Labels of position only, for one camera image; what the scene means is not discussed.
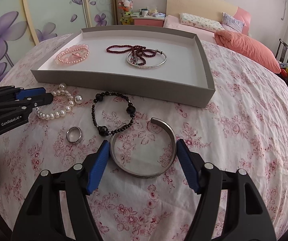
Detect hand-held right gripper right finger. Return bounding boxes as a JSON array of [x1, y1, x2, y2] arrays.
[[176, 139, 277, 241]]

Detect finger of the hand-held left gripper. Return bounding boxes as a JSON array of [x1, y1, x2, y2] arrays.
[[15, 87, 46, 99], [21, 93, 54, 111]]

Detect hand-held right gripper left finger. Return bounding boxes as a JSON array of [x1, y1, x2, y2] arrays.
[[10, 140, 109, 241]]

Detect white pearl necklace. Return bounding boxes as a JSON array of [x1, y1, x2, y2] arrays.
[[35, 82, 83, 121]]

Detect wide silver cuff bracelet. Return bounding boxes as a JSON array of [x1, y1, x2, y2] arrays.
[[109, 117, 177, 179]]

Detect pink bead bracelet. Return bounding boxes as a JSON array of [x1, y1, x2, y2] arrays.
[[55, 44, 90, 67]]

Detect black bead bracelet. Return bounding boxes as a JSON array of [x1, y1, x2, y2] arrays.
[[91, 92, 135, 137]]

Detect grey cardboard tray box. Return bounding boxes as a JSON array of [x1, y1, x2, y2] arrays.
[[31, 25, 216, 108]]

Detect thin silver bangle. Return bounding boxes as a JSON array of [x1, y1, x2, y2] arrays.
[[126, 50, 167, 69]]

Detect dark red bead necklace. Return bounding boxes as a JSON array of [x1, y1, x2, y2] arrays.
[[106, 44, 157, 66]]

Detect pink floral bed sheet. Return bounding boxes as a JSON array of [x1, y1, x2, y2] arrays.
[[0, 34, 288, 241]]

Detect wardrobe with flower glass doors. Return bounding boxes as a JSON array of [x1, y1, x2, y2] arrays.
[[0, 0, 117, 86]]

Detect glass column of plush toys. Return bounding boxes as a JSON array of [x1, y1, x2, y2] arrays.
[[114, 0, 135, 26]]

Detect orange pink duvet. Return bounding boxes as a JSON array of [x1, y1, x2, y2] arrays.
[[214, 30, 282, 74]]

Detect pink nightstand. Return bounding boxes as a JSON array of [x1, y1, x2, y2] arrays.
[[134, 15, 166, 28]]

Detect bed with pink sheet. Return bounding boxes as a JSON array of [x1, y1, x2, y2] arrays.
[[163, 15, 217, 39]]

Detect floral white pillow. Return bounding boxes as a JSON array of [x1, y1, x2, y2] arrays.
[[179, 12, 224, 33]]

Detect lavender pillow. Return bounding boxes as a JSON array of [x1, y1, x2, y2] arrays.
[[221, 12, 245, 33]]

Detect dark wooden chair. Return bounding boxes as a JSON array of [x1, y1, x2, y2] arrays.
[[274, 38, 288, 64]]

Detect beige and pink headboard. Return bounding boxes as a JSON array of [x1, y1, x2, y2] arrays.
[[166, 0, 252, 36]]

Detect silver ring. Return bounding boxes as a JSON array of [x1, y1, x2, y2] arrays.
[[66, 126, 82, 145]]

